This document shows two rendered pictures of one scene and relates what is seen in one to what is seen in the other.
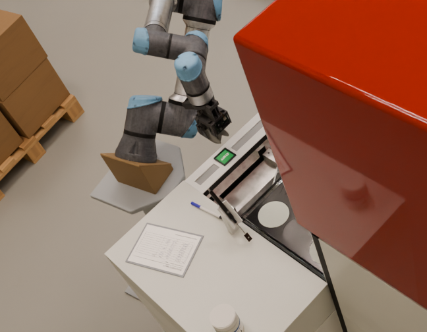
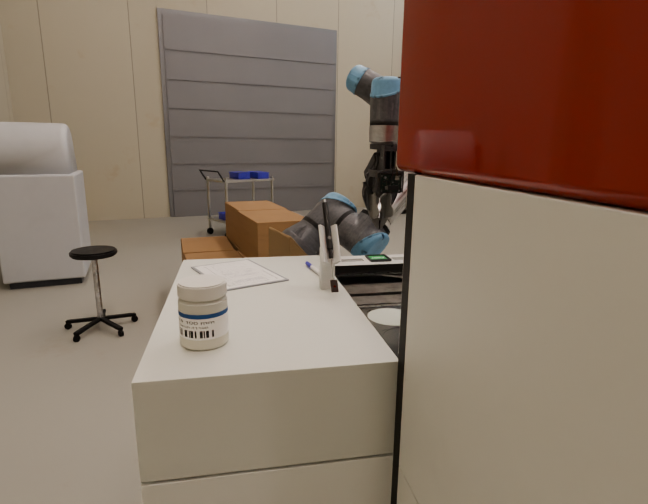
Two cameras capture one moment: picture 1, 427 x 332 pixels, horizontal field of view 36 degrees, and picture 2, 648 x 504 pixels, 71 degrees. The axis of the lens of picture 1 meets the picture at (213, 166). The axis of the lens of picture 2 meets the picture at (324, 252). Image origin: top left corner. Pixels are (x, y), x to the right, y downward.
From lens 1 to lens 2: 132 cm
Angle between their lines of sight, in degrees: 35
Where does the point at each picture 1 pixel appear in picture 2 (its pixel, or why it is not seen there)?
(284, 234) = (387, 332)
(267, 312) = (274, 347)
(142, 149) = (305, 234)
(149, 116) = (332, 210)
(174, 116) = (355, 221)
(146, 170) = (295, 251)
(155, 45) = (367, 78)
